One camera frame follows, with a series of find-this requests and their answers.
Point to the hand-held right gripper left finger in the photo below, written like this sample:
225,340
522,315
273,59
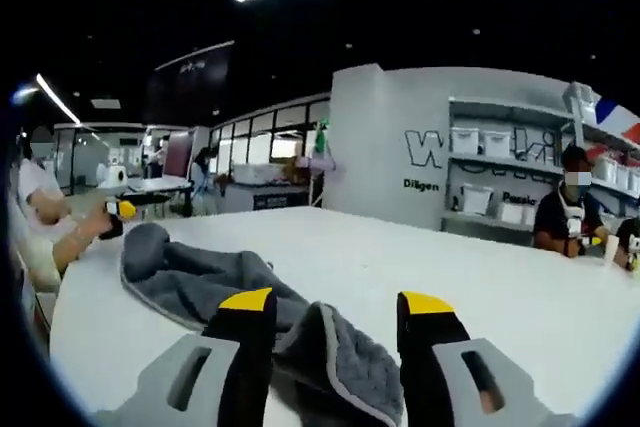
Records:
245,347

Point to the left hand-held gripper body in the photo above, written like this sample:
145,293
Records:
115,179

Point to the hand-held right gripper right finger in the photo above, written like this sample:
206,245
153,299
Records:
430,347

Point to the grey towel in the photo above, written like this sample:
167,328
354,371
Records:
190,282

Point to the person's left hand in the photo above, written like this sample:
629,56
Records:
90,234

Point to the white standing desk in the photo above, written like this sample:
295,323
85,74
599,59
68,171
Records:
155,184

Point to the large reddish display screen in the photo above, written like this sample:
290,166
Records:
179,157

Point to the ceiling air vent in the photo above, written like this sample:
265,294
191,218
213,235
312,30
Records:
106,104

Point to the white table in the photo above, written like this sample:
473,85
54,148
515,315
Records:
500,287

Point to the white counter with dark sign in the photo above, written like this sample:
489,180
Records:
240,197

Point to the dark hanging ceiling screen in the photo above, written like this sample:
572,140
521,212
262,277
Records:
195,82

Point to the black framed glass partition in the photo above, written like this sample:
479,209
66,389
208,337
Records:
260,122

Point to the pink rolled mat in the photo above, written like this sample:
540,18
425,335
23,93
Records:
320,163

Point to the green hanging item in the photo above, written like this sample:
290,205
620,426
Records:
321,137

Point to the group of white storage bins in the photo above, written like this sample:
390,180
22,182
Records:
492,142

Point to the metal shelf rack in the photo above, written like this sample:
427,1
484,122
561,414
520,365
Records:
500,107

